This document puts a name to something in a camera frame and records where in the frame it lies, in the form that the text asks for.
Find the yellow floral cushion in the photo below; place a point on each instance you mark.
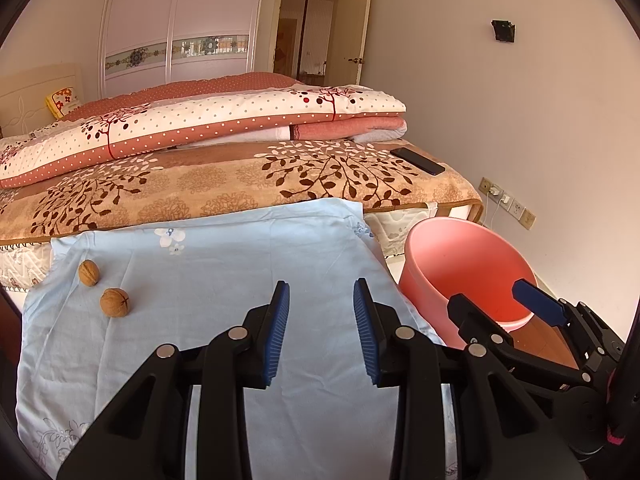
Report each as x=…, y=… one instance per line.
x=62, y=100

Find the pink folded blanket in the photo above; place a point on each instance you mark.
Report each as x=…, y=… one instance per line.
x=350, y=127

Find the cream room door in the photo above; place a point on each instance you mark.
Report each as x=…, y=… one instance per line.
x=356, y=25

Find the black wall bracket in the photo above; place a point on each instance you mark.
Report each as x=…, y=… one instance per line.
x=502, y=30

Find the brown leaf-print blanket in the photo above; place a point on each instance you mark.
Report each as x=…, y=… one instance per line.
x=200, y=180

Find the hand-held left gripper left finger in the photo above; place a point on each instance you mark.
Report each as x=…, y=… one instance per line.
x=277, y=330

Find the white wall socket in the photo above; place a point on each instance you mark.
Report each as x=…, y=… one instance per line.
x=511, y=204

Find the walnut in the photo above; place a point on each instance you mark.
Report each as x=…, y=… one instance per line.
x=116, y=302
x=89, y=272

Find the beige wall socket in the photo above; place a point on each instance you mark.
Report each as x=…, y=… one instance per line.
x=527, y=217
x=486, y=184

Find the white bed headboard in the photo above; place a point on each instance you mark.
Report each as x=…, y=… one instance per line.
x=30, y=90

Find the black smartphone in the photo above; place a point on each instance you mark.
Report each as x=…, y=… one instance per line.
x=417, y=161

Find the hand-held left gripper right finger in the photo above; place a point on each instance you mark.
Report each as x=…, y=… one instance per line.
x=365, y=330

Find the white sliding-door wardrobe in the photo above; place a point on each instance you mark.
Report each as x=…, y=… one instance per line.
x=140, y=25

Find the light blue floral cloth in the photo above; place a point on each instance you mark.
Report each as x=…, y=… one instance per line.
x=225, y=270

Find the white charger plug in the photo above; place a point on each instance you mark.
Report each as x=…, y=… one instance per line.
x=497, y=191

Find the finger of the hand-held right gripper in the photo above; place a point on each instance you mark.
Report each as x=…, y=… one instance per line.
x=540, y=300
x=475, y=317

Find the dotted tree-print folded quilt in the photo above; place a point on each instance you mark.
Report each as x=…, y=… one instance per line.
x=200, y=120

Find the pink plastic bucket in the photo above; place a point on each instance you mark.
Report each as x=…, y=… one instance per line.
x=450, y=260

